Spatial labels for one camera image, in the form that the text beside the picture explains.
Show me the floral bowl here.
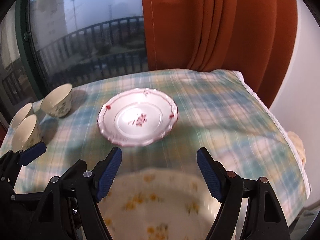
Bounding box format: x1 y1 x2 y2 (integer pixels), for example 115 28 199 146
10 102 34 130
41 83 73 118
11 114 42 152

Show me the cream yellow-flowered plate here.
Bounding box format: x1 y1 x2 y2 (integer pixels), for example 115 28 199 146
98 169 220 239

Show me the white red-rimmed plate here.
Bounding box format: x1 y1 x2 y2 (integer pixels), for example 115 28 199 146
97 88 178 147

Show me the beige cushion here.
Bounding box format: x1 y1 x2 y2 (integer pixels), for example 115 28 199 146
287 131 306 167

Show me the plaid tablecloth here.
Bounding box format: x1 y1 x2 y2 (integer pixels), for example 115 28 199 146
0 68 312 240

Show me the balcony railing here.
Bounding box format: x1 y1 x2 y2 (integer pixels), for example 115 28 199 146
36 16 148 83

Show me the orange curtain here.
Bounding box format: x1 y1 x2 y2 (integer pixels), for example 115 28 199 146
142 0 298 106

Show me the green window frame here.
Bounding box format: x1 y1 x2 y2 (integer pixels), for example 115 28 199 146
15 0 48 100

